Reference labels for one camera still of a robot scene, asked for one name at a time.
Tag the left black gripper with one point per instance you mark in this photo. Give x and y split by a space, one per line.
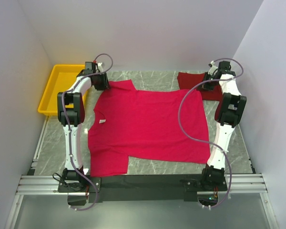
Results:
105 85

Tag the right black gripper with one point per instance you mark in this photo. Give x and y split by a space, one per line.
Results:
205 86

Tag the yellow plastic tray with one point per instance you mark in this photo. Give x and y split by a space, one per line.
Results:
62 77

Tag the bright red t-shirt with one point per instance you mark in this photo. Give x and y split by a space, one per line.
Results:
166 126

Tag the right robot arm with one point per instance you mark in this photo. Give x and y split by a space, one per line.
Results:
227 116

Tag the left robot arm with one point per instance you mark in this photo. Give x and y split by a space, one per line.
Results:
71 115

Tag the folded dark red t-shirt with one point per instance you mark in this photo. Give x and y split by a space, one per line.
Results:
188 81

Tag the black base beam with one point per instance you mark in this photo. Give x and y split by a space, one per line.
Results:
143 187

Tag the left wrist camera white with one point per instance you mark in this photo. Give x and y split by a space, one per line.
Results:
98 66

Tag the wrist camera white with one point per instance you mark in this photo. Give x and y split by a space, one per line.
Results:
98 66
213 68

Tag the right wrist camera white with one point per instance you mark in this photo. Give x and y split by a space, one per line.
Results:
213 68

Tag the aluminium rail frame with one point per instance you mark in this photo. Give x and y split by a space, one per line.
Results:
38 205

